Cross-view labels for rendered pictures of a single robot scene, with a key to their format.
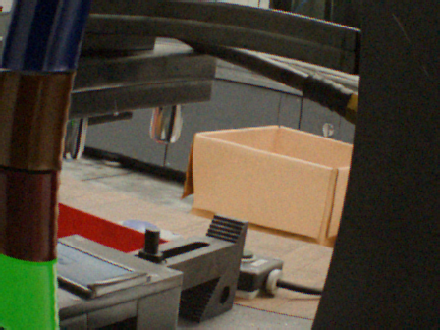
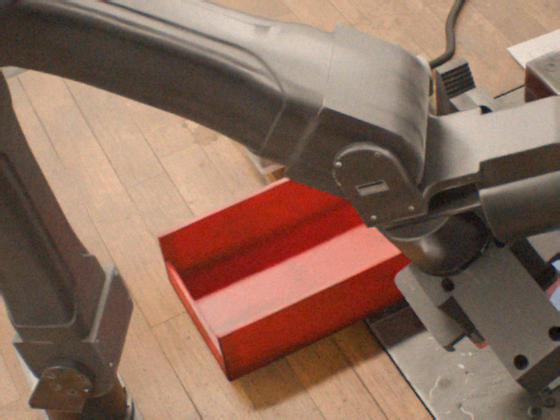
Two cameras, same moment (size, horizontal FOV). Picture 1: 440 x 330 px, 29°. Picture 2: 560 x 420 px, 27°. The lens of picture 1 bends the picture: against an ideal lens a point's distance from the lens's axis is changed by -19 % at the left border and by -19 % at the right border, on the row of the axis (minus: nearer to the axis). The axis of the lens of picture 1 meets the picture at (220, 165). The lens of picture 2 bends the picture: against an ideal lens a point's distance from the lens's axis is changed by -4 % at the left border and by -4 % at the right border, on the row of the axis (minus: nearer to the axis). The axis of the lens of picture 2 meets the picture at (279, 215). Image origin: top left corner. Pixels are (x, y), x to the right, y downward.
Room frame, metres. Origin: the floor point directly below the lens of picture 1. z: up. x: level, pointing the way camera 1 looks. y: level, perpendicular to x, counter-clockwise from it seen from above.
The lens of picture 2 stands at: (0.45, 0.64, 1.66)
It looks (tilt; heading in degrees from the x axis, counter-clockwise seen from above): 48 degrees down; 314
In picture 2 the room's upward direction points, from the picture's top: 9 degrees counter-clockwise
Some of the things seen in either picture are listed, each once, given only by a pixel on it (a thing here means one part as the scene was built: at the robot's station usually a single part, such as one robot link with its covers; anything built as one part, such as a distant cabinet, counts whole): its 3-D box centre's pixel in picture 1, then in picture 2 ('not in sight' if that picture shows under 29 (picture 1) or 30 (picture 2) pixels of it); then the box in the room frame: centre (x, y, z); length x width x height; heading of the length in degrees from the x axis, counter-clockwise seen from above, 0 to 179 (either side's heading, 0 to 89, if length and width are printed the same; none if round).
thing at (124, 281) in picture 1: (117, 295); not in sight; (0.61, 0.06, 0.98); 0.07 x 0.01 x 0.03; 155
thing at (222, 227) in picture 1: (208, 270); (469, 121); (0.84, 0.00, 0.95); 0.06 x 0.03 x 0.09; 155
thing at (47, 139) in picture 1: (26, 113); not in sight; (0.32, 0.07, 1.14); 0.04 x 0.04 x 0.03
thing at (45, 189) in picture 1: (18, 204); not in sight; (0.32, 0.07, 1.10); 0.04 x 0.04 x 0.03
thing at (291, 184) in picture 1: (286, 233); not in sight; (3.17, -0.24, 0.43); 0.59 x 0.54 x 0.58; 151
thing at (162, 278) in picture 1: (59, 276); not in sight; (0.61, 0.10, 0.98); 0.20 x 0.10 x 0.01; 155
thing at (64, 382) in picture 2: not in sight; (73, 341); (0.92, 0.39, 1.00); 0.09 x 0.06 x 0.06; 120
